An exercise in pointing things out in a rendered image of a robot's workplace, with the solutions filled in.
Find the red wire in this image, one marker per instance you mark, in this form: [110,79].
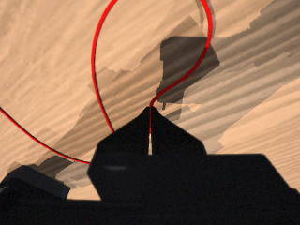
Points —
[210,28]

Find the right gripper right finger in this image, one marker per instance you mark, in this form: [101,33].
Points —
[171,139]

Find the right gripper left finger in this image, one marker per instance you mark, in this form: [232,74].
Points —
[130,138]

